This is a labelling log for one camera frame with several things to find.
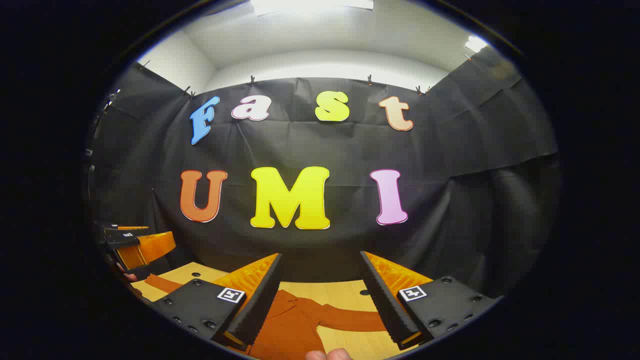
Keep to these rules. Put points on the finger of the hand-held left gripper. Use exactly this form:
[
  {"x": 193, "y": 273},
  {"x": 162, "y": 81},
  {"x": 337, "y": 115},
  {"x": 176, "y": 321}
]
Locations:
[
  {"x": 150, "y": 247},
  {"x": 125, "y": 236}
]

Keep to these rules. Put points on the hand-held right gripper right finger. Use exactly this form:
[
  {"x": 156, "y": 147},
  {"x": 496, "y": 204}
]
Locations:
[{"x": 382, "y": 305}]

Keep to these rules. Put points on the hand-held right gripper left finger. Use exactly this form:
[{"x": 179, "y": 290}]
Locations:
[{"x": 260, "y": 305}]

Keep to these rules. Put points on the orange ribbed cardigan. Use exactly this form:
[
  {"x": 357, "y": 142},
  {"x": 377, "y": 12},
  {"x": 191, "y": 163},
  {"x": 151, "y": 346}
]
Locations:
[{"x": 290, "y": 325}]

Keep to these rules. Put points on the black backdrop cloth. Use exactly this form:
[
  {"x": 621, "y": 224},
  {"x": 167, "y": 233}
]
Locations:
[{"x": 350, "y": 150}]

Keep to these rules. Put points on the ceiling light panel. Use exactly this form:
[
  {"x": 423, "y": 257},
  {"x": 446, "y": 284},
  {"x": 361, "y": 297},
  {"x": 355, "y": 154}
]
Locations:
[
  {"x": 475, "y": 44},
  {"x": 310, "y": 6}
]

